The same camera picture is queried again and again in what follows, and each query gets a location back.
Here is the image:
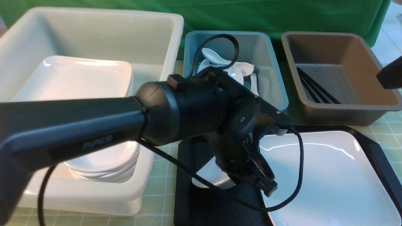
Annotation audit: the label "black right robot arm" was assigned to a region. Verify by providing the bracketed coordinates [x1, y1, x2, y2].
[376, 56, 402, 89]

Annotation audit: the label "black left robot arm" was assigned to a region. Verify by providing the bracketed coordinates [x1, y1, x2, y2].
[1, 71, 293, 225]

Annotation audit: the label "stack of white plates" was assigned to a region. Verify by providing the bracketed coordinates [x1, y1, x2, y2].
[11, 56, 134, 102]

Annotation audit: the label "white soup spoon in bin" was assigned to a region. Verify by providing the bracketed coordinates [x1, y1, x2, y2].
[197, 60, 210, 73]
[250, 73, 260, 96]
[234, 62, 255, 76]
[227, 66, 244, 85]
[201, 48, 232, 65]

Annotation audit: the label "chopsticks in brown bin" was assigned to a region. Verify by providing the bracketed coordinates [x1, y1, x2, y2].
[297, 67, 340, 104]

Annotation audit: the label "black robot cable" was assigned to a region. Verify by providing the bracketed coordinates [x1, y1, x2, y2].
[38, 34, 304, 226]

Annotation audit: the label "large white plastic tub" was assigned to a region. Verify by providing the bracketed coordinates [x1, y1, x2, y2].
[0, 7, 184, 216]

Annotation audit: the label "brown plastic bin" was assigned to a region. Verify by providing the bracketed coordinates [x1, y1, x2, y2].
[281, 31, 401, 126]

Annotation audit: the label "stack of white bowls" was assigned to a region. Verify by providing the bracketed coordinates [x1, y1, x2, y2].
[65, 142, 140, 183]

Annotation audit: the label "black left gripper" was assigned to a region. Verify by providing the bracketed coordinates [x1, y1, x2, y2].
[206, 94, 291, 196]

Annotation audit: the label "large white square plate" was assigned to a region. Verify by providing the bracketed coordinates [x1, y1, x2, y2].
[260, 131, 401, 226]

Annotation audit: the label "teal plastic bin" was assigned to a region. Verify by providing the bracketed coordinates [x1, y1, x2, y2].
[183, 30, 289, 111]

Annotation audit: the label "black plastic serving tray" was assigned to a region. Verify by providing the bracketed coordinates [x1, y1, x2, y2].
[173, 125, 402, 226]

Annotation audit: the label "green backdrop cloth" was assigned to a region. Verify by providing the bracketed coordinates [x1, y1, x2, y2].
[0, 0, 390, 59]

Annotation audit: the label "green checkered tablecloth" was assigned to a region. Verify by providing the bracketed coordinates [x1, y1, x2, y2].
[6, 61, 402, 226]

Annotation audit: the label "small white bowl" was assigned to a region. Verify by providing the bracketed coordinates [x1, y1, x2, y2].
[196, 156, 236, 189]

